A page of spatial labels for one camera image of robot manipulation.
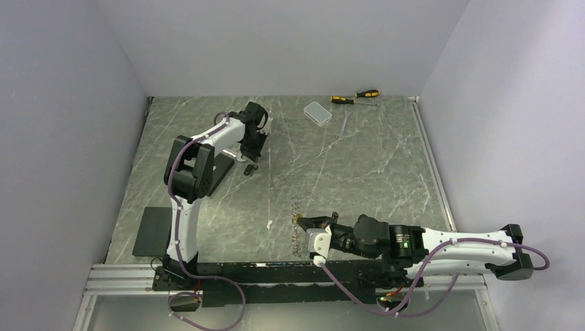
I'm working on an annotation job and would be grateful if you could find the small silver wrench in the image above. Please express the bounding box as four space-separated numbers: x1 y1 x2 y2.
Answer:
335 109 353 141

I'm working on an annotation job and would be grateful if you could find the black network switch box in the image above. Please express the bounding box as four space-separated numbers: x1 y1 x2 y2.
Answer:
207 153 235 197

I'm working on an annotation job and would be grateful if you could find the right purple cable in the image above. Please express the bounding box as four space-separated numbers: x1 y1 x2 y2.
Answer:
315 237 551 319

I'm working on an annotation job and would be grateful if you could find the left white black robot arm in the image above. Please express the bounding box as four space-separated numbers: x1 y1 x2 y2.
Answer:
163 101 272 290

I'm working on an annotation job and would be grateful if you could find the yellow black screwdriver rear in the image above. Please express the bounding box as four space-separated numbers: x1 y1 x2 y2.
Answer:
355 90 379 98

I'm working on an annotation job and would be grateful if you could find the black key fob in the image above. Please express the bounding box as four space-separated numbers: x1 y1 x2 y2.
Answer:
244 164 258 177

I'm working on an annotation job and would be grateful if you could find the yellow black screwdriver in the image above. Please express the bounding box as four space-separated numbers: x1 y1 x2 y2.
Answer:
355 90 379 98
330 96 377 106

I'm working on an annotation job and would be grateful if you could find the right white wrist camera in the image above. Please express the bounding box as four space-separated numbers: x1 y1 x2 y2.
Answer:
306 226 332 267

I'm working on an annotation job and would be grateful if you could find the large silver combination wrench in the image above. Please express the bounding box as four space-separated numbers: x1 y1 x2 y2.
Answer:
222 148 251 163

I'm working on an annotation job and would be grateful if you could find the aluminium rail frame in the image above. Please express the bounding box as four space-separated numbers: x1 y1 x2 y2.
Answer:
74 264 499 330

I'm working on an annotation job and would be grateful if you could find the white plastic box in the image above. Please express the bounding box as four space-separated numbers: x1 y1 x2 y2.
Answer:
304 101 333 126

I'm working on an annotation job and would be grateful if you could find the purple cable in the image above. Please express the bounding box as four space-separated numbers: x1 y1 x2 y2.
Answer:
166 110 248 331
315 237 551 319

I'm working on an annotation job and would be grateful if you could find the yellow black screwdriver front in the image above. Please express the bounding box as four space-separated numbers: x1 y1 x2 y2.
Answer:
330 96 377 106

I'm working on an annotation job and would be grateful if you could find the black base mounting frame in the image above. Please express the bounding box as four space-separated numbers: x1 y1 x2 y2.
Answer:
152 254 414 308

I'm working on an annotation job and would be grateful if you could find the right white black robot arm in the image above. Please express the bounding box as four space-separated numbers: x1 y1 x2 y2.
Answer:
295 213 536 286

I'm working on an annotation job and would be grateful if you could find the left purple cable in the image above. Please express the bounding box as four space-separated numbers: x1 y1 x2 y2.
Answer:
166 110 248 331

